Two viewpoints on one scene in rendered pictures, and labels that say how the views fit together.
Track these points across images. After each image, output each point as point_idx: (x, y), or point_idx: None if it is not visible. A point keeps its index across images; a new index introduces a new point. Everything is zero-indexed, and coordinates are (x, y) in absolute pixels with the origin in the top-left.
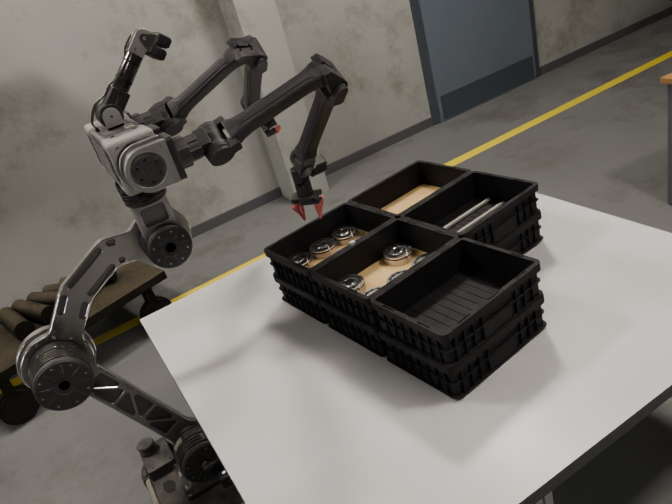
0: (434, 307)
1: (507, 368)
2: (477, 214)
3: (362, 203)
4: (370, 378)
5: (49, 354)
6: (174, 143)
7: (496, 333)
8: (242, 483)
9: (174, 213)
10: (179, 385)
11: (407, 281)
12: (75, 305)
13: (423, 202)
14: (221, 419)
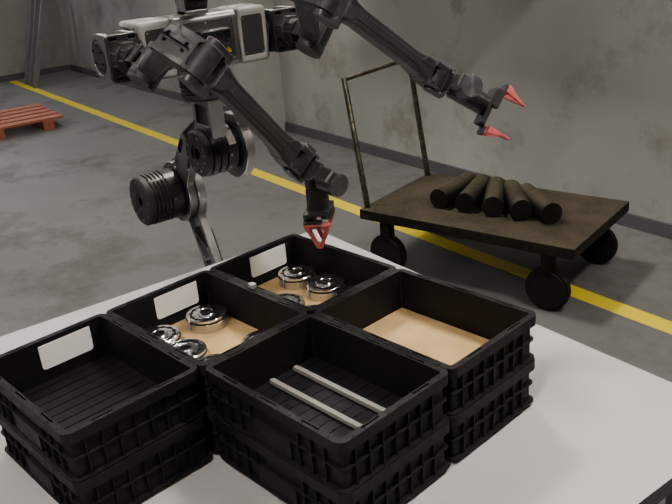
0: (117, 387)
1: (32, 492)
2: (365, 417)
3: (415, 289)
4: None
5: (151, 173)
6: (115, 45)
7: (25, 440)
8: (12, 335)
9: (239, 130)
10: (178, 276)
11: (129, 338)
12: (185, 154)
13: (345, 329)
14: (107, 308)
